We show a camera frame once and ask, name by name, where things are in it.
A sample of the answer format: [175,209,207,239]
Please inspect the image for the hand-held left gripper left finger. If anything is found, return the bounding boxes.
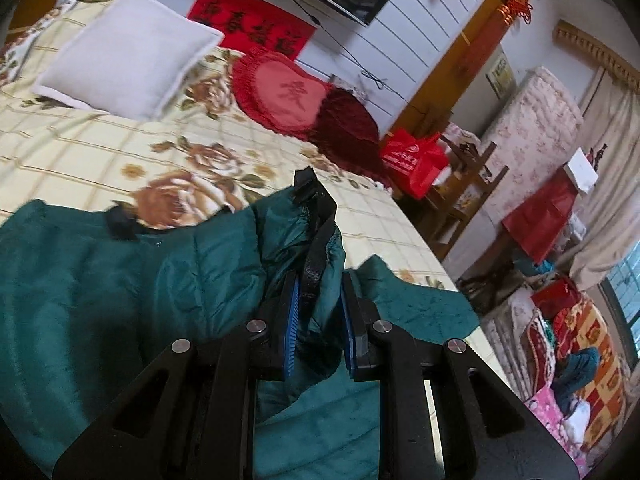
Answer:
[52,272,302,480]

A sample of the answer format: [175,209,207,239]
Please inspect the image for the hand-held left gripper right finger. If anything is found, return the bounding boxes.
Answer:
[340,270,589,480]

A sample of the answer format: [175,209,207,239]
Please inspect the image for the green padded jacket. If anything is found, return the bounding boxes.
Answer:
[0,167,482,480]

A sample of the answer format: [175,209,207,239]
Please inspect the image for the red shopping bag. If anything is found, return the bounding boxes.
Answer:
[378,128,451,199]

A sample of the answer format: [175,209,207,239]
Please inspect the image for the wooden chair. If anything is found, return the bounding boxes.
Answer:
[395,132,511,261]

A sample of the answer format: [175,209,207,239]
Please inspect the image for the dark red cushion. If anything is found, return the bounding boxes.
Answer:
[307,87,394,189]

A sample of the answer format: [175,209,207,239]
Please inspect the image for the pink cloth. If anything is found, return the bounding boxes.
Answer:
[524,385,592,453]

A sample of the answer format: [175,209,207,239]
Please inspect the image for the red heart-shaped cushion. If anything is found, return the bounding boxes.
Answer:
[231,46,333,139]

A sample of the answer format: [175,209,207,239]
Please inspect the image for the pile of colourful blankets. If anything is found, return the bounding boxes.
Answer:
[520,287,632,453]

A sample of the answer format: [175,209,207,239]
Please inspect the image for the floral upright mattress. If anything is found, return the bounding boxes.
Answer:
[479,66,585,227]

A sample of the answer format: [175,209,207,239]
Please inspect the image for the floral bedsheet bed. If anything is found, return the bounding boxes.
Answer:
[0,0,513,403]

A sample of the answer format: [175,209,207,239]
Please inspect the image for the window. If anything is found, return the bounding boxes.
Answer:
[599,247,640,357]

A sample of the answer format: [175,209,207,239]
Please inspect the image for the white box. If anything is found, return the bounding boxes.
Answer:
[565,147,600,195]

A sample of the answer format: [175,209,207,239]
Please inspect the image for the cream curtain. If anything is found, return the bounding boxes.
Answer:
[552,19,640,292]

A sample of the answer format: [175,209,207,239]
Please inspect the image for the white pillow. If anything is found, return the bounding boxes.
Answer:
[31,0,226,122]

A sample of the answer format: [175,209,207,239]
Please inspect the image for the black cable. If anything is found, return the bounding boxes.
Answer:
[250,0,390,92]

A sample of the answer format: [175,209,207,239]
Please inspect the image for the framed wall picture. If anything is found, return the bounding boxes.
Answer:
[486,55,516,99]

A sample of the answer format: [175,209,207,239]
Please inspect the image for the red wall banner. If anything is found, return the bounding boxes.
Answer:
[186,0,319,64]

